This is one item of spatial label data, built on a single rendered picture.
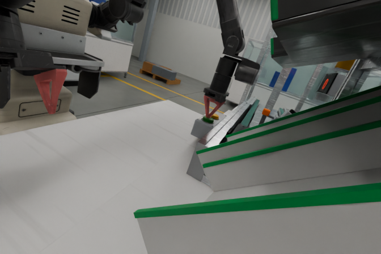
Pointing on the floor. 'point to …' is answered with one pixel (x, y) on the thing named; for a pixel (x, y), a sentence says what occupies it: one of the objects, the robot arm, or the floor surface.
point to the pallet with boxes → (160, 72)
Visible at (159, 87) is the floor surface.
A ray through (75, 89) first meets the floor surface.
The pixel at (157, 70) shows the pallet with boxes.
